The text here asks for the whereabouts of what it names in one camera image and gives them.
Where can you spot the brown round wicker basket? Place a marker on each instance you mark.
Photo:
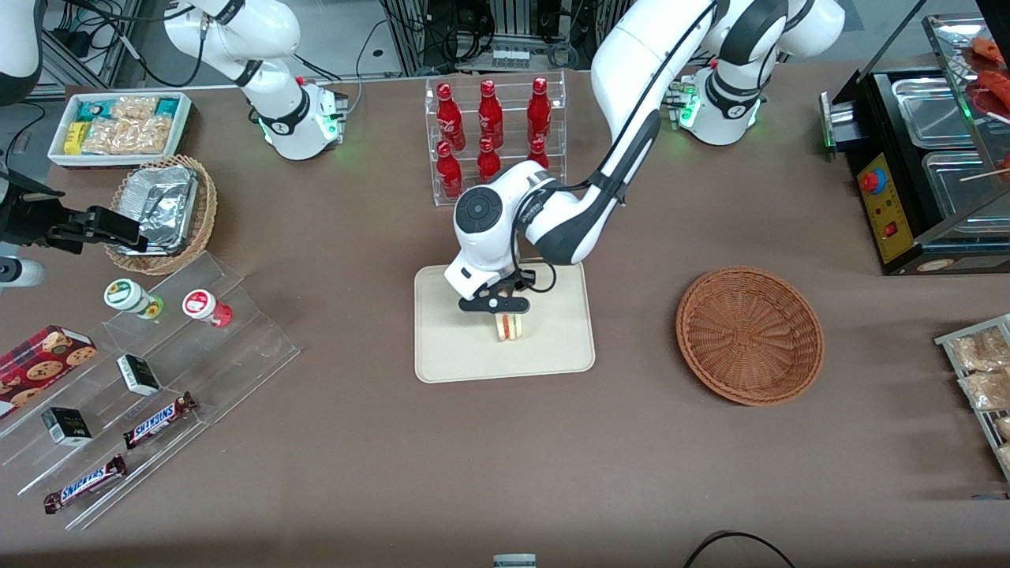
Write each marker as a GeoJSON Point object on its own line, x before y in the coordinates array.
{"type": "Point", "coordinates": [750, 335]}

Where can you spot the white power strip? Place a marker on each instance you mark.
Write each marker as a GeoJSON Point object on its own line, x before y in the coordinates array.
{"type": "Point", "coordinates": [510, 57]}

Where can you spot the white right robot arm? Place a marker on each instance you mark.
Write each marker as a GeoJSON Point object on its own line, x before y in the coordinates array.
{"type": "Point", "coordinates": [292, 118]}

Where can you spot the light wicker basket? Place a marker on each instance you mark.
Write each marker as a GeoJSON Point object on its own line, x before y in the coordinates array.
{"type": "Point", "coordinates": [207, 205]}

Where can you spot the large clear snack bag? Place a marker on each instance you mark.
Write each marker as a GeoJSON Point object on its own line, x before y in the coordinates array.
{"type": "Point", "coordinates": [130, 136]}

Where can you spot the red lid white cup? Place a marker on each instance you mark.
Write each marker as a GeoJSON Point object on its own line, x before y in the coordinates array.
{"type": "Point", "coordinates": [201, 305]}

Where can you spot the Snickers chocolate bar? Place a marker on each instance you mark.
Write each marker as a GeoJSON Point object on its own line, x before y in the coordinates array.
{"type": "Point", "coordinates": [158, 420]}
{"type": "Point", "coordinates": [85, 483]}

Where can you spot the black food warmer machine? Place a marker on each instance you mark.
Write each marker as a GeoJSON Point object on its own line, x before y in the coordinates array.
{"type": "Point", "coordinates": [892, 205]}

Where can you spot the clear acrylic stepped display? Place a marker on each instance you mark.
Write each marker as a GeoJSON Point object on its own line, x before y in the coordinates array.
{"type": "Point", "coordinates": [245, 347]}

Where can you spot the small grey white device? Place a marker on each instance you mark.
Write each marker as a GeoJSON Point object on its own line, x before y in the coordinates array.
{"type": "Point", "coordinates": [514, 562]}

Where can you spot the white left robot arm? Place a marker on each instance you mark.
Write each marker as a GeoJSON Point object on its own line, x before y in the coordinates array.
{"type": "Point", "coordinates": [631, 79]}

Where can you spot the red sausage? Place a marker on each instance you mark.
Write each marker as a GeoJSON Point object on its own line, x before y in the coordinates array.
{"type": "Point", "coordinates": [996, 91]}
{"type": "Point", "coordinates": [988, 49]}

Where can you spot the steel warmer pan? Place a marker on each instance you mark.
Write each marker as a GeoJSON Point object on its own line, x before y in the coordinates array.
{"type": "Point", "coordinates": [959, 193]}
{"type": "Point", "coordinates": [931, 110]}

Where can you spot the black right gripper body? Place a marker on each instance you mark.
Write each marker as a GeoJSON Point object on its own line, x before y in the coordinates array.
{"type": "Point", "coordinates": [30, 215]}

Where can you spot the teal snack packet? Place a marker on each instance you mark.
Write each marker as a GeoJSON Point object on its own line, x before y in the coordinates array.
{"type": "Point", "coordinates": [95, 108]}

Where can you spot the aluminium frame rack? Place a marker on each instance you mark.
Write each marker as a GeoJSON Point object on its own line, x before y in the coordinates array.
{"type": "Point", "coordinates": [414, 39]}

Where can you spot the red cola bottle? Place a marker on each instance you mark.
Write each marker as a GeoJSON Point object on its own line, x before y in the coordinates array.
{"type": "Point", "coordinates": [449, 175]}
{"type": "Point", "coordinates": [450, 118]}
{"type": "Point", "coordinates": [539, 110]}
{"type": "Point", "coordinates": [537, 155]}
{"type": "Point", "coordinates": [490, 114]}
{"type": "Point", "coordinates": [489, 162]}

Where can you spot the small black box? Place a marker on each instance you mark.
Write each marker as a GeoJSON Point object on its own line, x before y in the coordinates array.
{"type": "Point", "coordinates": [66, 427]}
{"type": "Point", "coordinates": [138, 375]}

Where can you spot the clear bag of pastries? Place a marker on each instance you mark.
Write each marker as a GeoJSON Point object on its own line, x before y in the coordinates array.
{"type": "Point", "coordinates": [982, 351]}
{"type": "Point", "coordinates": [986, 390]}

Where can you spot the green lid white cup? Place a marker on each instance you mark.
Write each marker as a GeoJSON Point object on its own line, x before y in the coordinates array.
{"type": "Point", "coordinates": [126, 296]}

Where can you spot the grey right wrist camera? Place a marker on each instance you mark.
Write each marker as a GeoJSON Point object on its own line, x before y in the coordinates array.
{"type": "Point", "coordinates": [20, 272]}

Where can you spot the yellow snack packet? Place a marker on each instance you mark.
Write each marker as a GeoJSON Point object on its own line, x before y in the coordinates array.
{"type": "Point", "coordinates": [75, 138]}

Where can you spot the triangular sandwich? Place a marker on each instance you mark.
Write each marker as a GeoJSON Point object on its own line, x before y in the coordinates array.
{"type": "Point", "coordinates": [510, 328]}

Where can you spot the red cookie box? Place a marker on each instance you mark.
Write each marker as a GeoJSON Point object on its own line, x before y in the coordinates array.
{"type": "Point", "coordinates": [39, 363]}

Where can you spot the small clear snack bag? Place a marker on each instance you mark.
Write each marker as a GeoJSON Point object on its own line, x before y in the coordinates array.
{"type": "Point", "coordinates": [136, 107]}

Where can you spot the silver foil container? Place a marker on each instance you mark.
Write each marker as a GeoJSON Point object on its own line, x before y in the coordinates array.
{"type": "Point", "coordinates": [162, 201]}

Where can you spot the beige plastic tray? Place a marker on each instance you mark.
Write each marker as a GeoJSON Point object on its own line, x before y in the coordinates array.
{"type": "Point", "coordinates": [552, 347]}

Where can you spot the white rectangular snack bin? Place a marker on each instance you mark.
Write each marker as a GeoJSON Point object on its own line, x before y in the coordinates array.
{"type": "Point", "coordinates": [183, 118]}

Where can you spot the clear acrylic bottle rack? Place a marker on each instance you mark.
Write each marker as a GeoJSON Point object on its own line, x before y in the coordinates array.
{"type": "Point", "coordinates": [513, 95]}

